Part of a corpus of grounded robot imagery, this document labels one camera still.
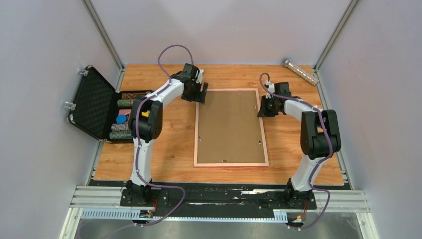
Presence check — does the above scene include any glittery silver tube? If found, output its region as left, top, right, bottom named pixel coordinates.
left=282, top=58, right=319, bottom=86

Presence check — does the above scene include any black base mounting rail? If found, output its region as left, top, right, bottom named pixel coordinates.
left=120, top=181, right=329, bottom=219

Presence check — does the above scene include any black poker chip case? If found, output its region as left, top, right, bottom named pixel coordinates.
left=67, top=65, right=152, bottom=143

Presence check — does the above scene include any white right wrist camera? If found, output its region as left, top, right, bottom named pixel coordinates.
left=264, top=80, right=275, bottom=99

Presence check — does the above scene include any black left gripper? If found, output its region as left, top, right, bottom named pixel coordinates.
left=182, top=80, right=209, bottom=105

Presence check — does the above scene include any blue round chip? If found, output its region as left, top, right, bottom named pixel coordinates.
left=116, top=115, right=127, bottom=124

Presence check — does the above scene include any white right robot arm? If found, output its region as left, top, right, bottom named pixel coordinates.
left=257, top=80, right=341, bottom=208

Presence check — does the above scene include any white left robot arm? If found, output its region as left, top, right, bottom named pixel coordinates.
left=125, top=63, right=208, bottom=206

